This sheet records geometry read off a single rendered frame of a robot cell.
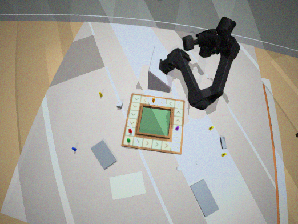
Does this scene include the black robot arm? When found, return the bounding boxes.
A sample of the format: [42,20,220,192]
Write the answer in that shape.
[159,17,240,110]

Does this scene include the white die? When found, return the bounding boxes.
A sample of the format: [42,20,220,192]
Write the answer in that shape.
[117,102,123,109]

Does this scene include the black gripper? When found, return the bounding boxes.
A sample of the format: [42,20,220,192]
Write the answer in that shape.
[182,29,217,51]

